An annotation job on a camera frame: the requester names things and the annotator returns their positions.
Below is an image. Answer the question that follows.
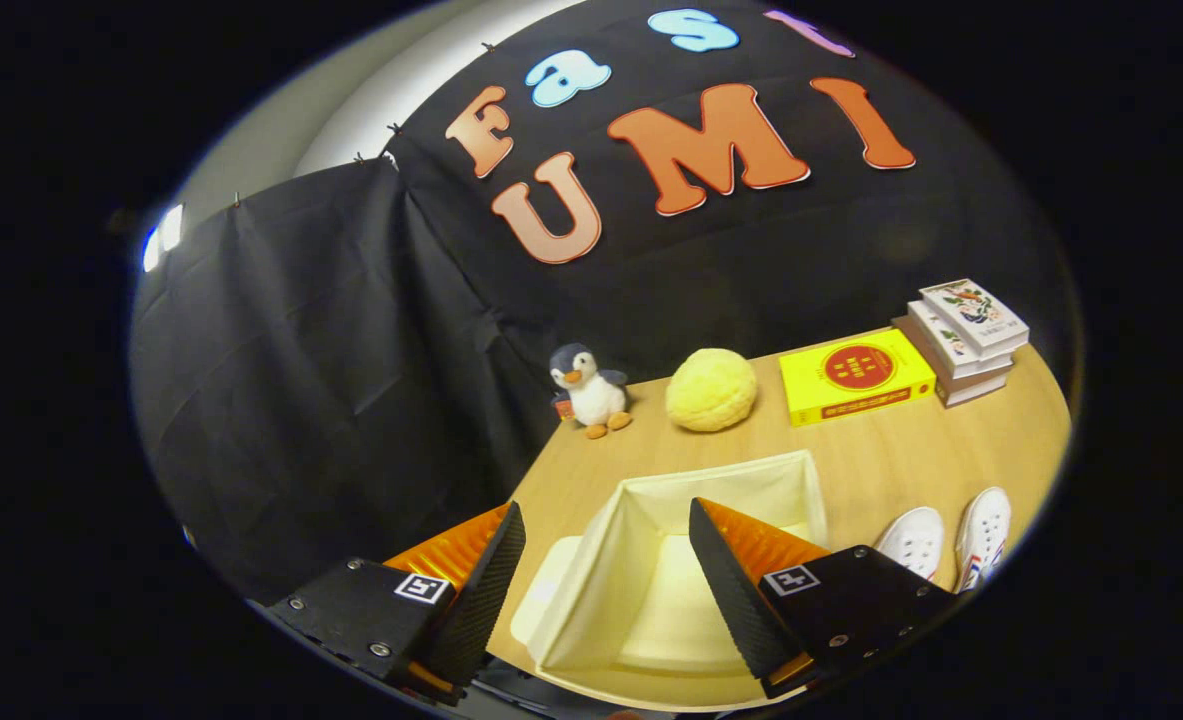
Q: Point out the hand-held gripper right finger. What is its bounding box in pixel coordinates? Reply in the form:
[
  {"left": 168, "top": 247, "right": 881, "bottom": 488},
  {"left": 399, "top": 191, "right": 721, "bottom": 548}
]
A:
[{"left": 689, "top": 497, "right": 960, "bottom": 701}]

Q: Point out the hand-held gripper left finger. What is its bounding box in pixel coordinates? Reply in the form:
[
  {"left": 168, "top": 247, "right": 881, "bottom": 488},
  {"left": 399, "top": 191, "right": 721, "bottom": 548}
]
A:
[{"left": 266, "top": 500, "right": 528, "bottom": 706}]

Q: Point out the beige fabric storage box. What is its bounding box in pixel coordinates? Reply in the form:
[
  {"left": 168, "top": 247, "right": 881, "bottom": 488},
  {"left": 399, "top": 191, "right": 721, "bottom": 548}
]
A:
[{"left": 509, "top": 449, "right": 830, "bottom": 677}]

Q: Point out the white canvas shoe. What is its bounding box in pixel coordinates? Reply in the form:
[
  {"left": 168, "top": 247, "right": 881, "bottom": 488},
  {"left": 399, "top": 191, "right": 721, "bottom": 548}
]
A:
[
  {"left": 873, "top": 506, "right": 946, "bottom": 581},
  {"left": 954, "top": 487, "right": 1012, "bottom": 593}
]

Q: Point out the yellow round plush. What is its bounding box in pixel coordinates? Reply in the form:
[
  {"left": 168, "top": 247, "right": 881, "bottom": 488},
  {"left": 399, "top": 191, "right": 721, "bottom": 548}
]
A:
[{"left": 665, "top": 348, "right": 758, "bottom": 433}]

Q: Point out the yellow book with red circle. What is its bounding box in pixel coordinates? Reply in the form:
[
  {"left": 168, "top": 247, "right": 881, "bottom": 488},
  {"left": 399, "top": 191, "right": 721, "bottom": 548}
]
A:
[{"left": 778, "top": 327, "right": 938, "bottom": 428}]

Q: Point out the penguin plush toy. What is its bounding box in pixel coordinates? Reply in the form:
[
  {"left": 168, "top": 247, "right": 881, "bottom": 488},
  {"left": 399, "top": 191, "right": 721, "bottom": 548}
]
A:
[{"left": 549, "top": 343, "right": 634, "bottom": 440}]

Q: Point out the white illustrated cover book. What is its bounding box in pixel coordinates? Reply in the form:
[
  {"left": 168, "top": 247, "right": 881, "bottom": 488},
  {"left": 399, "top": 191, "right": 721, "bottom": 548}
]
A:
[{"left": 918, "top": 278, "right": 1031, "bottom": 359}]

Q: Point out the row of small cloth clips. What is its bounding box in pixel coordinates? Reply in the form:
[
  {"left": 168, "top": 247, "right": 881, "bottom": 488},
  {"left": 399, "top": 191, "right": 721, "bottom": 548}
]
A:
[{"left": 231, "top": 40, "right": 497, "bottom": 208}]

